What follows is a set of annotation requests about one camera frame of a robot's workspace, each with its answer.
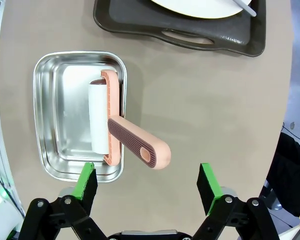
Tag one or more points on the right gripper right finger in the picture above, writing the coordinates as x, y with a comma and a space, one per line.
210, 185

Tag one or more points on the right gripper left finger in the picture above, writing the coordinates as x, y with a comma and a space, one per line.
86, 185

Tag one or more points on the dark brown serving tray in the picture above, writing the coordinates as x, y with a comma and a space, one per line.
140, 22

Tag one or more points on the white round plate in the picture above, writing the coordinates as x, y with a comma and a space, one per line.
202, 10

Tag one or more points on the pink lint roller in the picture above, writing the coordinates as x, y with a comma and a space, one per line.
140, 142

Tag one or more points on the white device box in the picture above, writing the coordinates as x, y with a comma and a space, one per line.
0, 215

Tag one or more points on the rectangular steel tray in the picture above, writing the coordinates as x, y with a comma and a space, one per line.
72, 75

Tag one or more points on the silver knife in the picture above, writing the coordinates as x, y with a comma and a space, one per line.
248, 10

